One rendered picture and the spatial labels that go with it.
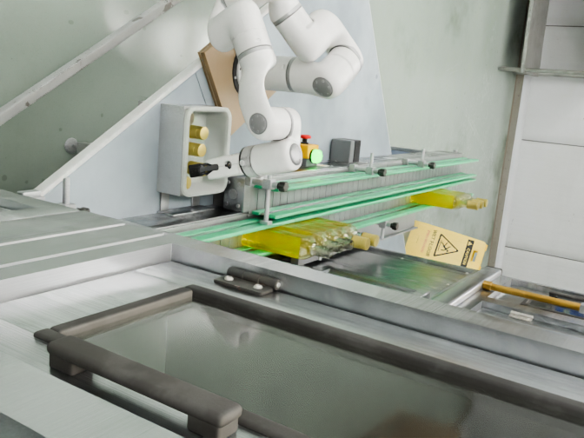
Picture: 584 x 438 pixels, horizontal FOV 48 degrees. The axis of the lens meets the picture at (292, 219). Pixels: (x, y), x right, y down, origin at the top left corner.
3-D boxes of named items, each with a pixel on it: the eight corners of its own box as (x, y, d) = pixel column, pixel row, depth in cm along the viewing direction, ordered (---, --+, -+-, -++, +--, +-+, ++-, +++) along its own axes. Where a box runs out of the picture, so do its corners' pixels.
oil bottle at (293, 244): (241, 245, 178) (307, 262, 167) (242, 225, 177) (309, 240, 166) (253, 242, 183) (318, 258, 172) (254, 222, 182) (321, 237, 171)
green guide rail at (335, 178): (253, 187, 178) (277, 192, 173) (254, 183, 177) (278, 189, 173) (462, 159, 323) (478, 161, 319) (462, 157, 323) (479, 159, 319)
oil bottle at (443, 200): (409, 202, 276) (475, 214, 261) (411, 189, 275) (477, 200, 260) (414, 201, 281) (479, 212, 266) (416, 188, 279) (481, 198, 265)
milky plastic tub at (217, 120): (156, 192, 165) (182, 198, 161) (161, 102, 161) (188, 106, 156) (202, 187, 180) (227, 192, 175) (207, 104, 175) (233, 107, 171)
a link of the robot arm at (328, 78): (281, 69, 171) (334, 73, 162) (304, 44, 178) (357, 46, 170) (289, 101, 177) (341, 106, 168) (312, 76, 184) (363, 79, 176)
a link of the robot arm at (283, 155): (281, 103, 145) (303, 104, 153) (243, 112, 151) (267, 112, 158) (290, 171, 146) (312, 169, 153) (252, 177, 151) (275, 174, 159)
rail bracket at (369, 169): (346, 171, 224) (381, 177, 217) (348, 149, 222) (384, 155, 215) (352, 170, 227) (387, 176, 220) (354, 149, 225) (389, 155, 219)
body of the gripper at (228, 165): (242, 179, 151) (206, 184, 158) (268, 175, 160) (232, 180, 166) (237, 147, 151) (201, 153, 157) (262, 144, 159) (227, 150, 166)
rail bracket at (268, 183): (241, 220, 175) (279, 228, 169) (245, 157, 172) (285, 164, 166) (248, 218, 178) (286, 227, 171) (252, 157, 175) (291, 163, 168)
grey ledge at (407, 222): (273, 260, 211) (302, 268, 206) (275, 234, 210) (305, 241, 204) (394, 223, 291) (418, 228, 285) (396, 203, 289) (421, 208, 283)
